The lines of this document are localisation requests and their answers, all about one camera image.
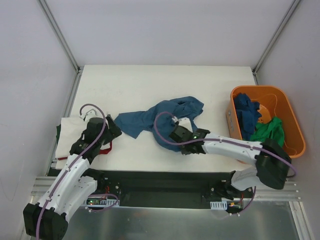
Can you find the aluminium frame post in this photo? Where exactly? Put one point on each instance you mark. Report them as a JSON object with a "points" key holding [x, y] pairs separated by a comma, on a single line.
{"points": [[276, 35], [59, 34]]}

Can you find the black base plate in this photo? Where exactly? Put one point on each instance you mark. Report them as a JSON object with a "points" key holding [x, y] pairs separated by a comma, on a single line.
{"points": [[182, 190]]}

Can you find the orange plastic basket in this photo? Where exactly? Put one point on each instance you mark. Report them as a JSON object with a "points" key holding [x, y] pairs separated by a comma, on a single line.
{"points": [[273, 103]]}

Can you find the left aluminium frame post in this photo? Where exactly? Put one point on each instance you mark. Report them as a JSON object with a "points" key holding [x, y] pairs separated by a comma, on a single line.
{"points": [[59, 34]]}

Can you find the right aluminium frame post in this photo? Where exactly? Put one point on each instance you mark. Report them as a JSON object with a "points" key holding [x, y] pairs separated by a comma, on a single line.
{"points": [[276, 35]]}

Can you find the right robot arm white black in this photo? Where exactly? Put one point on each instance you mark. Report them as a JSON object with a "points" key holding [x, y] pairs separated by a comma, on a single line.
{"points": [[270, 164]]}

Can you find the dark green folded t shirt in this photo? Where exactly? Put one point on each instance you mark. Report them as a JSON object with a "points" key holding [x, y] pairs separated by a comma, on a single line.
{"points": [[58, 132]]}

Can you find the dark blue t shirt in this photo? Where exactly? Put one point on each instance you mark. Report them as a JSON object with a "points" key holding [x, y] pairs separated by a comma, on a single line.
{"points": [[247, 113]]}

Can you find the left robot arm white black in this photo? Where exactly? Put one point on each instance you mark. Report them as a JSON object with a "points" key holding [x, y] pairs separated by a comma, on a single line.
{"points": [[48, 219]]}

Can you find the right grey cable duct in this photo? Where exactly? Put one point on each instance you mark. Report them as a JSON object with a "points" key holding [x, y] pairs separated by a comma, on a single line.
{"points": [[219, 205]]}

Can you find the white folded t shirt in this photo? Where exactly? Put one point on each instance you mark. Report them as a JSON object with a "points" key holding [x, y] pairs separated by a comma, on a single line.
{"points": [[71, 130]]}

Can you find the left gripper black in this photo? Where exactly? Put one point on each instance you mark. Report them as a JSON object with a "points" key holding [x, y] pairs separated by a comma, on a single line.
{"points": [[111, 128]]}

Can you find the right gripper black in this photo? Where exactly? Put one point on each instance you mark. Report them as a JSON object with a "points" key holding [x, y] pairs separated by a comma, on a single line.
{"points": [[176, 134]]}

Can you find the left grey cable duct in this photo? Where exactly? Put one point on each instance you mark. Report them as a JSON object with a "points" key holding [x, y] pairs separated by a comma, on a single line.
{"points": [[100, 202]]}

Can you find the grey cable duct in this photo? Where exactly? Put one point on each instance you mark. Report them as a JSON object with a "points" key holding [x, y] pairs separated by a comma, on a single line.
{"points": [[100, 202], [219, 205]]}

